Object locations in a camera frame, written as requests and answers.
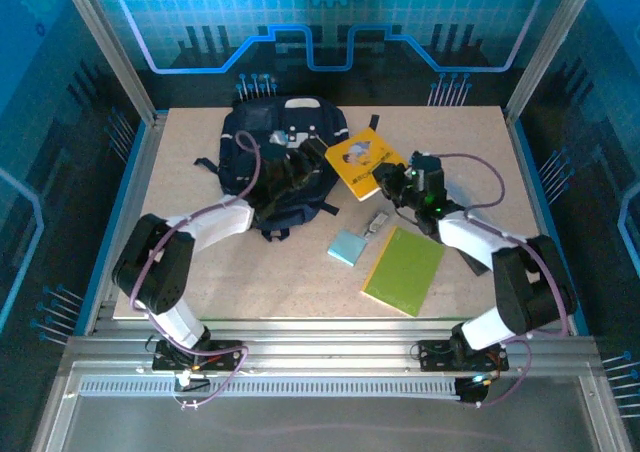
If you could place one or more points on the yellow book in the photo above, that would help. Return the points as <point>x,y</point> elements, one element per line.
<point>357,164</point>

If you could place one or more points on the small clear plastic packet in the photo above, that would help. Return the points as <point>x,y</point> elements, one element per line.
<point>375,223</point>

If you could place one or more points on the navy blue backpack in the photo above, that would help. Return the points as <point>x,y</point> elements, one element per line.
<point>240,162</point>

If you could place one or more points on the light blue sticky note pad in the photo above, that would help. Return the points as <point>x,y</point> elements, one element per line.
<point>346,248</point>

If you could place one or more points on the green notebook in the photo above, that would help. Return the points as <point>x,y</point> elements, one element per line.
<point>402,272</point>

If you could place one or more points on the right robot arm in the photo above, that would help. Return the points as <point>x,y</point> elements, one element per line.
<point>470,239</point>

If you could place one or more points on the small black controller box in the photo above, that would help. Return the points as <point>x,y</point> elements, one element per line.
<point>470,389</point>

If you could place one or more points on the small white connector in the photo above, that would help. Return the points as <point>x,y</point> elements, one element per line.
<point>185,379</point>

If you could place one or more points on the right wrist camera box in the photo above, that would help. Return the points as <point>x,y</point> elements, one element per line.
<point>419,157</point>

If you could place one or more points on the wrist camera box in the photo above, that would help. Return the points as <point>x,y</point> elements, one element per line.
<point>419,157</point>
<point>278,138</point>

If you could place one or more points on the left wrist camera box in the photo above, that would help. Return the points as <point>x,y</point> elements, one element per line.
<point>278,138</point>

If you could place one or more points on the blue-edged table side rail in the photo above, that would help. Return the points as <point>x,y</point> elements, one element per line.
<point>141,172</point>

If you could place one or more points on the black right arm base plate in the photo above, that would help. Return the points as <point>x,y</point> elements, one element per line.
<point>435,357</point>

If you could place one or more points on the aluminium frame rail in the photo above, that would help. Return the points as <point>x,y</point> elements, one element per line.
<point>325,344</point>

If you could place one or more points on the aluminium frame post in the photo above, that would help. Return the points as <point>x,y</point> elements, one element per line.
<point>112,47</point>
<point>543,47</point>

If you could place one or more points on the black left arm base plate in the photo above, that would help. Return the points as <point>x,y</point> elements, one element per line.
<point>165,362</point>

